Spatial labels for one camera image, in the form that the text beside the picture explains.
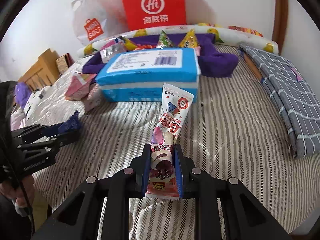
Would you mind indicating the green triangular snack packet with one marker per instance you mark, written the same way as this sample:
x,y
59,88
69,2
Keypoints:
x,y
166,41

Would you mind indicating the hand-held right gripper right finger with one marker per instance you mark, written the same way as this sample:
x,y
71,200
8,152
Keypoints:
x,y
178,170

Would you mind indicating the blue tissue box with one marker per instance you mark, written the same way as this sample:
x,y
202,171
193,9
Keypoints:
x,y
150,77

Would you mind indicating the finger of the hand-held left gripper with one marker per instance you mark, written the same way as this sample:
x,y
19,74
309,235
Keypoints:
x,y
57,142
68,125

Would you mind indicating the yellow chips bag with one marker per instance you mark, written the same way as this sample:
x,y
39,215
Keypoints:
x,y
207,25

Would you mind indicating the red paper bag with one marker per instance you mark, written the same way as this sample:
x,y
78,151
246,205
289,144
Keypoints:
x,y
152,5

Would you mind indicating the orange red snack packet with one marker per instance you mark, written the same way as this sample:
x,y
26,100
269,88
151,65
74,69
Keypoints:
x,y
142,47

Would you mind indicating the pink triangular snack packet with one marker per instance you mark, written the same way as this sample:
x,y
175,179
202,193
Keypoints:
x,y
93,98
80,86

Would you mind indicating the white plastic bag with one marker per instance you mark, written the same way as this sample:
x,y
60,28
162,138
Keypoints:
x,y
95,12

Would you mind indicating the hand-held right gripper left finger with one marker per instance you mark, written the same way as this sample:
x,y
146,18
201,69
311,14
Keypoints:
x,y
146,170

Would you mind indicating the silver pink snack packet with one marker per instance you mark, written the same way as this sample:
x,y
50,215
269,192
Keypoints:
x,y
108,55

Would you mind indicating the red chips bag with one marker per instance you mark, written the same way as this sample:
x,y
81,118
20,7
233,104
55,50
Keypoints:
x,y
246,30

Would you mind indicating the grey checked folded pillowcase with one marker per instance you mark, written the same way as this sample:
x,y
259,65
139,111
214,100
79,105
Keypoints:
x,y
282,85

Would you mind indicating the pink and yellow snack packet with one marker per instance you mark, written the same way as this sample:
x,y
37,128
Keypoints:
x,y
122,43

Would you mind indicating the person's left hand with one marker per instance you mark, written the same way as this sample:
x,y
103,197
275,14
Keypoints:
x,y
15,192

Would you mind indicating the wooden headboard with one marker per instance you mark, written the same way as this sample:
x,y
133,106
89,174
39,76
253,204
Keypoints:
x,y
42,70

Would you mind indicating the rolled duck-print mat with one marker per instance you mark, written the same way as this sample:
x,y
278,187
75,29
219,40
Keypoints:
x,y
240,36

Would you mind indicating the brown book box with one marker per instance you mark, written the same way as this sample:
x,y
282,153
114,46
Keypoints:
x,y
63,63

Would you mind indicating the yellow triangular snack packet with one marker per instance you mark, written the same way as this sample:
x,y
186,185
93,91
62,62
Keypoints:
x,y
188,40

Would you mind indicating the purple towel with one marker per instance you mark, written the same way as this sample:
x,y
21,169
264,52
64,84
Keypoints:
x,y
217,60

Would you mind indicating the pink and white snack packet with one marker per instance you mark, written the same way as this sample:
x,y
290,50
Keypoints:
x,y
172,120

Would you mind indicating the purple plush toy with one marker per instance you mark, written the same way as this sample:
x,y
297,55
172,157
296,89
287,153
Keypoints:
x,y
22,93

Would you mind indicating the brown wooden door frame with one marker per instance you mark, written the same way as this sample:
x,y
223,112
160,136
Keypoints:
x,y
280,10

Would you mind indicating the white spotted plush toy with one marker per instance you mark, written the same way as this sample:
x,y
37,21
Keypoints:
x,y
37,102

